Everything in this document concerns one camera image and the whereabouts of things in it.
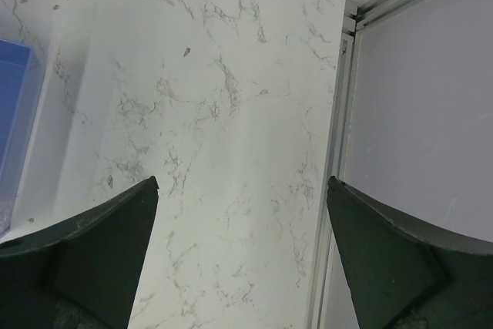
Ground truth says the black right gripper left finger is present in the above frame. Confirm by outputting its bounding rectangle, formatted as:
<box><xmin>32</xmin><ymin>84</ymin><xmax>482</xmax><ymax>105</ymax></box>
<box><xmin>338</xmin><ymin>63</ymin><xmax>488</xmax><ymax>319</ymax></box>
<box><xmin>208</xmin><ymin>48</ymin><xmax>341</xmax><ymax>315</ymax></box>
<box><xmin>1</xmin><ymin>176</ymin><xmax>159</xmax><ymax>328</ymax></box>

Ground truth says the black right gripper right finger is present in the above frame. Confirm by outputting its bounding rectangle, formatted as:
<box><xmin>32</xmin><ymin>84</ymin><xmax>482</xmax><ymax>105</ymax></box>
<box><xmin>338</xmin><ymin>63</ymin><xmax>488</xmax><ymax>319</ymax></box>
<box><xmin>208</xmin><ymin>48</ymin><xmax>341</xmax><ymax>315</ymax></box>
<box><xmin>327</xmin><ymin>176</ymin><xmax>492</xmax><ymax>328</ymax></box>

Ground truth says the purple blue plastic bin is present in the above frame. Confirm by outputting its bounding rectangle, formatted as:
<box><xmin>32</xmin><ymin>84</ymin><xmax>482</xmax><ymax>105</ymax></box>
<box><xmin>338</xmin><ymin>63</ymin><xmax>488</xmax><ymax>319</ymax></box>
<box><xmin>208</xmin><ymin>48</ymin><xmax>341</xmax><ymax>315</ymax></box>
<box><xmin>1</xmin><ymin>39</ymin><xmax>45</xmax><ymax>233</ymax></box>

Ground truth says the aluminium frame rail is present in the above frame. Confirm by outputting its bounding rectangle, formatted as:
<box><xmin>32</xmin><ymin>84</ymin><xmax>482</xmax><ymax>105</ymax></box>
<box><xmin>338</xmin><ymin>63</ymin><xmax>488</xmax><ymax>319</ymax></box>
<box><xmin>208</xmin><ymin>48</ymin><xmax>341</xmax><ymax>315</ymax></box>
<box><xmin>306</xmin><ymin>0</ymin><xmax>424</xmax><ymax>328</ymax></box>

